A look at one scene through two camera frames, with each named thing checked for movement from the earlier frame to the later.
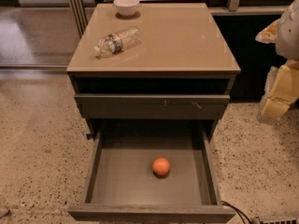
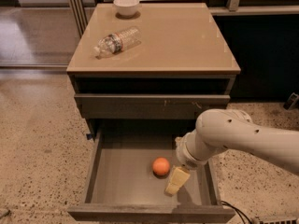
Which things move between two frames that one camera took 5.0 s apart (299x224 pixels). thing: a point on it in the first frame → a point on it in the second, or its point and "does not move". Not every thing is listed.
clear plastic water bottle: [118, 42] does not move
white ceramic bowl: [127, 6] does not move
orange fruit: [161, 166] does not move
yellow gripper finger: [284, 92] → [190, 155]
